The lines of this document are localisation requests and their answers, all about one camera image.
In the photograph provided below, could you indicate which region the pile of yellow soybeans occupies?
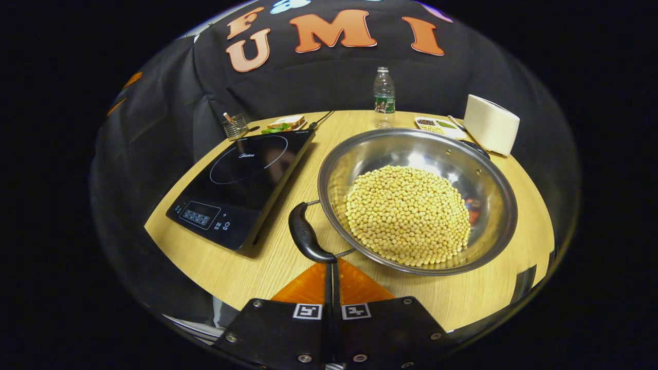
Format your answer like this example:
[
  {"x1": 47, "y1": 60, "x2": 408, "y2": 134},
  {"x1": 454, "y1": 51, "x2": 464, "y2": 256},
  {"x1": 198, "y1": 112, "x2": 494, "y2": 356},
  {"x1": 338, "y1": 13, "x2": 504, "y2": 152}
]
[{"x1": 345, "y1": 165, "x2": 471, "y2": 267}]

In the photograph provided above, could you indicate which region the black power cable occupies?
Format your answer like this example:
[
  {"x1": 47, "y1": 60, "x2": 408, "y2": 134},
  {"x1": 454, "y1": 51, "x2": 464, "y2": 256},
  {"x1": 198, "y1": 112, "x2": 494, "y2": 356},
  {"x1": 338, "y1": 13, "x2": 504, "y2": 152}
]
[{"x1": 307, "y1": 110, "x2": 336, "y2": 131}]

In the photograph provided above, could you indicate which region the white divided dish of beans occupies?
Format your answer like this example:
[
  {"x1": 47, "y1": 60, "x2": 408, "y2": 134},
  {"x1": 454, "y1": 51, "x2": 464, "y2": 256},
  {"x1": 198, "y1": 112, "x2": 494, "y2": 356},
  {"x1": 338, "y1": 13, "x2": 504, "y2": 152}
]
[{"x1": 414, "y1": 116, "x2": 468, "y2": 140}]

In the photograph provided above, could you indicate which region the steel pot with black handles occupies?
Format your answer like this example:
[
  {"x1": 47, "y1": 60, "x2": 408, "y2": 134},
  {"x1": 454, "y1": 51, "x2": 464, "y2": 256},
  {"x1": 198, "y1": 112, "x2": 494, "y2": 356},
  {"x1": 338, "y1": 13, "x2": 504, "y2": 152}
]
[{"x1": 288, "y1": 127, "x2": 519, "y2": 276}]

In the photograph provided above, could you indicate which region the sandwich on plate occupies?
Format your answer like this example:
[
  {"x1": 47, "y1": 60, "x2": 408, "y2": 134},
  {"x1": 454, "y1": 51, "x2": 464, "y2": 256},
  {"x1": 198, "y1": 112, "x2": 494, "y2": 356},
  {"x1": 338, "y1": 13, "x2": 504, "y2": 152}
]
[{"x1": 261, "y1": 115, "x2": 308, "y2": 135}]

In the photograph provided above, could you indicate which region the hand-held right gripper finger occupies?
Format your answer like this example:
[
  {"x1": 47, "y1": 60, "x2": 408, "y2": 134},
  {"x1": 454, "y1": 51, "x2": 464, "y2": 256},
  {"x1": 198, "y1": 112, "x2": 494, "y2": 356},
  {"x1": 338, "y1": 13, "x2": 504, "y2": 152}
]
[
  {"x1": 213, "y1": 260, "x2": 335, "y2": 370},
  {"x1": 333, "y1": 258, "x2": 453, "y2": 369}
]

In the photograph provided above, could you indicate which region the black backdrop cloth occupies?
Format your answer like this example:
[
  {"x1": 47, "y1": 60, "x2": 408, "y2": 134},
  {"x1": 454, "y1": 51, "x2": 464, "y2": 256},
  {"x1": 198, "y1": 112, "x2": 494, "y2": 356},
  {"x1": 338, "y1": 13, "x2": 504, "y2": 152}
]
[{"x1": 90, "y1": 0, "x2": 581, "y2": 329}]

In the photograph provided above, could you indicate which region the black induction cooktop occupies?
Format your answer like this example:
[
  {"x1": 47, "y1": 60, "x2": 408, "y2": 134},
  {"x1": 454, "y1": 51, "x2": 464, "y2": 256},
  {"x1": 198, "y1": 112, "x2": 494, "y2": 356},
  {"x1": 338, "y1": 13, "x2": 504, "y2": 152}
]
[{"x1": 166, "y1": 129, "x2": 316, "y2": 257}]

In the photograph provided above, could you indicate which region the white toaster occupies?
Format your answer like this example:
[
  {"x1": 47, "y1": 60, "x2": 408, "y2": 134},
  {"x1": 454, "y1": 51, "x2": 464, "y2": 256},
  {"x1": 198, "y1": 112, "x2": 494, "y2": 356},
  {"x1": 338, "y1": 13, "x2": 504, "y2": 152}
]
[{"x1": 463, "y1": 94, "x2": 521, "y2": 157}]

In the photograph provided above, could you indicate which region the clear plastic water bottle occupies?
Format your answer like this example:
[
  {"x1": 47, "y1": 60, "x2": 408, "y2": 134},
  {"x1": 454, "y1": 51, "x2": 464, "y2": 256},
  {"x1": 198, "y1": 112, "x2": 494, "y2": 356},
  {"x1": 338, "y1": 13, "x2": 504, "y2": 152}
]
[{"x1": 373, "y1": 67, "x2": 396, "y2": 129}]

